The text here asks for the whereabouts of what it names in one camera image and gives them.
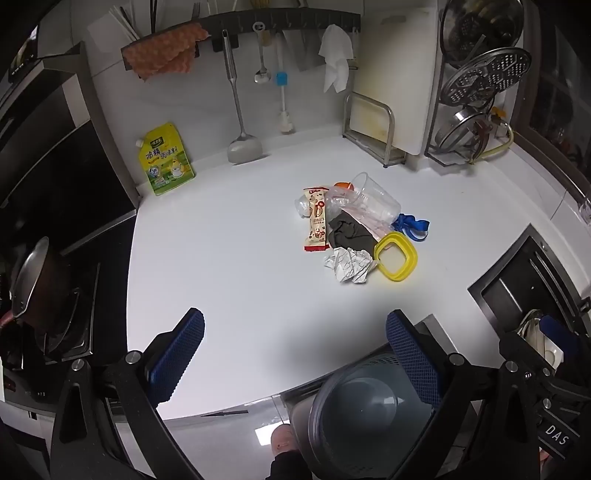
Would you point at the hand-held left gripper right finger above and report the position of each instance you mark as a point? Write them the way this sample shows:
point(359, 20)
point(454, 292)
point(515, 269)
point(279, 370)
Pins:
point(413, 364)

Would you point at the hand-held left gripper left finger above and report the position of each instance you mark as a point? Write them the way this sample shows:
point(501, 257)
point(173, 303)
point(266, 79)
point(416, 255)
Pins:
point(178, 355)

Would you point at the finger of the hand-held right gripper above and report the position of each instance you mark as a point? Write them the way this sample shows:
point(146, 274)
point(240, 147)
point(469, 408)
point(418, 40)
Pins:
point(558, 334)

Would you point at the grey perforated plastic basket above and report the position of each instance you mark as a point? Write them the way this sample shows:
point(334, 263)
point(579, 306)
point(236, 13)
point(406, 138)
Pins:
point(369, 406)

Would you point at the white paper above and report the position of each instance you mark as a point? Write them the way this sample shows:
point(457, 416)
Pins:
point(348, 265)

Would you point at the pink striped packet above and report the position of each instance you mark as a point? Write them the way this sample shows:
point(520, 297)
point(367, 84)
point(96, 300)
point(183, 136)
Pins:
point(376, 229)

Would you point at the dark brown wrapper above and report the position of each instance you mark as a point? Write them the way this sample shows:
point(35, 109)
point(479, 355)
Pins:
point(351, 233)

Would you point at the clear plastic cup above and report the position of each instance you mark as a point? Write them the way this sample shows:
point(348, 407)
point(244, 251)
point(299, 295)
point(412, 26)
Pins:
point(374, 198)

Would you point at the red white snack wrapper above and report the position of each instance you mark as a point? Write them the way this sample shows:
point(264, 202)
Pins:
point(317, 221)

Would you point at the orange bottle cap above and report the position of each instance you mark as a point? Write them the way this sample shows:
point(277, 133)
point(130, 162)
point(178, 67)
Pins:
point(344, 185)

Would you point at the clear plastic wrap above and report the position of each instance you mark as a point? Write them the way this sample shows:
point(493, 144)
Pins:
point(302, 205)

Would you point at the dirty dishes in sink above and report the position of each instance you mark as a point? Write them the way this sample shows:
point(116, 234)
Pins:
point(531, 330)

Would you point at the dark kitchen sink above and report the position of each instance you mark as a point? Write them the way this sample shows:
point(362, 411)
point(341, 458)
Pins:
point(508, 295)

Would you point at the black gas stove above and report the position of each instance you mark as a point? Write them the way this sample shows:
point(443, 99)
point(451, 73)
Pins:
point(69, 341)

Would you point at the steel frying pan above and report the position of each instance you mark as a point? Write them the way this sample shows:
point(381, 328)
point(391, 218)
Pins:
point(32, 277)

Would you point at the yellow seasoning pouch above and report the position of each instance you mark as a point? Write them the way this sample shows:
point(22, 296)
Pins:
point(166, 161)

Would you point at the steel spatula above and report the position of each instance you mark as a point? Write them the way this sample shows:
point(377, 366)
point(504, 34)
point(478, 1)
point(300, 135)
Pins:
point(244, 150)

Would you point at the glass pot lid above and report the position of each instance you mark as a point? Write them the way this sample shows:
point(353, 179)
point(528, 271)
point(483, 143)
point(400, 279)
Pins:
point(455, 131)

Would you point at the black range hood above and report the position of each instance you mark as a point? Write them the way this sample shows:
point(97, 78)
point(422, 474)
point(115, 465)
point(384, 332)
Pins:
point(55, 161)

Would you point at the steel cutting board holder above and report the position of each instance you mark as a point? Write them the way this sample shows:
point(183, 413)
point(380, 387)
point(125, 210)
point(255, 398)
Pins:
point(390, 134)

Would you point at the perforated steel steamer plate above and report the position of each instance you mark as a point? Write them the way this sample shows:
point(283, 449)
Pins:
point(485, 76)

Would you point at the small steel ladle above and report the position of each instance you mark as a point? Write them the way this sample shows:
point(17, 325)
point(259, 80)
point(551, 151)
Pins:
point(262, 76)

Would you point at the white brush blue collar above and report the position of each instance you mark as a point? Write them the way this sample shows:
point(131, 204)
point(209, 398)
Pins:
point(281, 78)

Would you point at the orange dish cloth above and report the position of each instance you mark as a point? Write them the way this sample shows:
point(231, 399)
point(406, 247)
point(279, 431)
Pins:
point(161, 55)

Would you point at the white cutting board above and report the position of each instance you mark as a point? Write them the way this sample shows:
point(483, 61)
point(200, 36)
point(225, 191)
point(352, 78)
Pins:
point(392, 60)

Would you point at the steel steamer basket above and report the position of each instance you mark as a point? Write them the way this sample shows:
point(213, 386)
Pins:
point(475, 27)

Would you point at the white hanging cloth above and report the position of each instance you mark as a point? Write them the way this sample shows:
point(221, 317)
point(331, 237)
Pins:
point(334, 50)

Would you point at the black wall hook rail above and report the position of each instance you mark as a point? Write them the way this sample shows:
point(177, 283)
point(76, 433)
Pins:
point(277, 21)

